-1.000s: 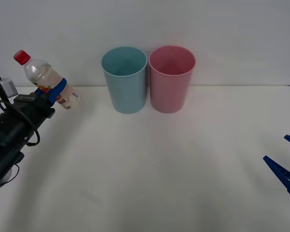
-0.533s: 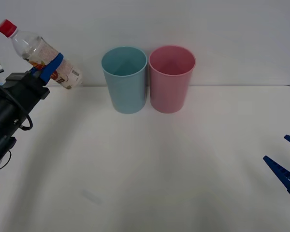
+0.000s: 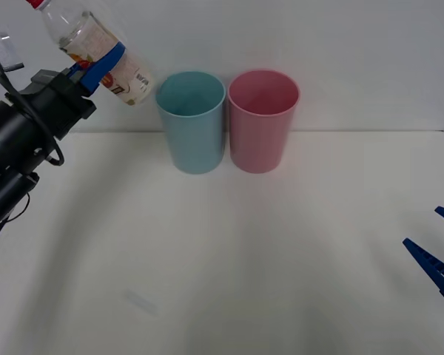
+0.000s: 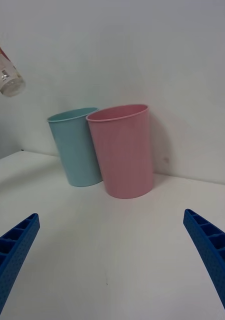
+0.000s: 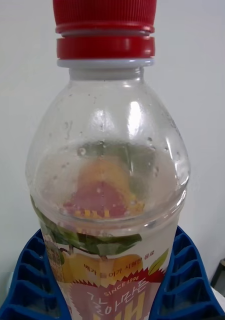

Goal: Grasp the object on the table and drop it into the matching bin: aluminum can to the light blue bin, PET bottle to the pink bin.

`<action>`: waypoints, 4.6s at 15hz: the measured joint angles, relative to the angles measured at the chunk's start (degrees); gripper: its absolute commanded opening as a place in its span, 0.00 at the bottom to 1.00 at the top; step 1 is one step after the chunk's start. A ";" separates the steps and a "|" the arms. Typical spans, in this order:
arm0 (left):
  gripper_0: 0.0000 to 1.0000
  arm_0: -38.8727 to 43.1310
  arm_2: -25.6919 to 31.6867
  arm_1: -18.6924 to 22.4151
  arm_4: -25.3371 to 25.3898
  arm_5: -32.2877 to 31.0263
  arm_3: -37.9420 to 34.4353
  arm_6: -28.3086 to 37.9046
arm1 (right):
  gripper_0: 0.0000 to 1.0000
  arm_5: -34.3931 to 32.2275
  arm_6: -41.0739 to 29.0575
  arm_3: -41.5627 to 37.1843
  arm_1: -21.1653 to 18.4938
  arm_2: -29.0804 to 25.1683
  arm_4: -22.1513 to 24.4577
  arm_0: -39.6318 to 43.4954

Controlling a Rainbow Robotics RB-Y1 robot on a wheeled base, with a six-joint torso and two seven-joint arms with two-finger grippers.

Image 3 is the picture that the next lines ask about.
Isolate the pale blue plastic bin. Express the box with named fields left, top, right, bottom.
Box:
left=155, top=70, right=227, bottom=175

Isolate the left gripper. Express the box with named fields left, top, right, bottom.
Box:
left=19, top=41, right=128, bottom=141

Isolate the clear plastic bottle red cap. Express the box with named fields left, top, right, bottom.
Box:
left=24, top=0, right=155, bottom=109

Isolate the pink plastic bin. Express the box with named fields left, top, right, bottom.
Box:
left=227, top=69, right=301, bottom=175

